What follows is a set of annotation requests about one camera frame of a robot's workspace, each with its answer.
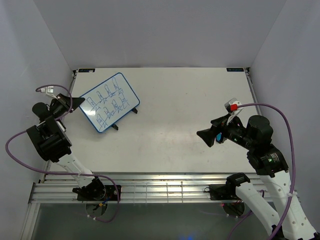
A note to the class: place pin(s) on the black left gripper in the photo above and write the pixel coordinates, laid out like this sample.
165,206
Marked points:
63,100

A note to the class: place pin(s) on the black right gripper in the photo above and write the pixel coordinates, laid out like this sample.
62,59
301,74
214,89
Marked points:
219,125

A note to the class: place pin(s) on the blue bone-shaped whiteboard eraser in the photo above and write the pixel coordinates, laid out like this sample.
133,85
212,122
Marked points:
219,138

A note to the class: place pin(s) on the blue-framed whiteboard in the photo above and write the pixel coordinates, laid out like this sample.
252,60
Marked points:
108,102

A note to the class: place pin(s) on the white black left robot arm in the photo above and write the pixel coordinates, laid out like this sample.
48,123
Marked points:
52,144

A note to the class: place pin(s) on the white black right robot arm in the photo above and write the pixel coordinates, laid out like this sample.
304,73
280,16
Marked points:
285,220

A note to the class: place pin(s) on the dark corner label left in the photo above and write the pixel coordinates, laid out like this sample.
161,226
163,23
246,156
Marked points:
86,70

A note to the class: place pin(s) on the dark corner label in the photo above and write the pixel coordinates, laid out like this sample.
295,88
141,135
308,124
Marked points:
86,70
234,69

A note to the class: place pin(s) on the dark corner label right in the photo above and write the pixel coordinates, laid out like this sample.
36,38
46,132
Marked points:
234,69

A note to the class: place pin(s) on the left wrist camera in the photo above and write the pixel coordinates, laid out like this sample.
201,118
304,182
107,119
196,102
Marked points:
48,91

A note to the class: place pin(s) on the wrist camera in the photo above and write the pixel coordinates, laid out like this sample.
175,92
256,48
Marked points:
48,91
233,108

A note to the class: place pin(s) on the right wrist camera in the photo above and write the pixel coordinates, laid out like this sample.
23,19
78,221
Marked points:
233,108

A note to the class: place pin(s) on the wire whiteboard stand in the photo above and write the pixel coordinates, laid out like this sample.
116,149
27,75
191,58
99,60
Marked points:
125,119

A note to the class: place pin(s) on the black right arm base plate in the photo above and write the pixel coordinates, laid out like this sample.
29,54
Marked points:
220,192

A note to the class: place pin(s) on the aluminium table edge rail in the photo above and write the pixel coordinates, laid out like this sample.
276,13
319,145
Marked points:
250,83

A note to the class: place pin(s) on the aluminium front frame rails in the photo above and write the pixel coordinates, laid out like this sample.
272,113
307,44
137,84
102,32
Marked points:
141,188

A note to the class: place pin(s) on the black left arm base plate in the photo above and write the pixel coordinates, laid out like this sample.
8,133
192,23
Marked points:
102,194

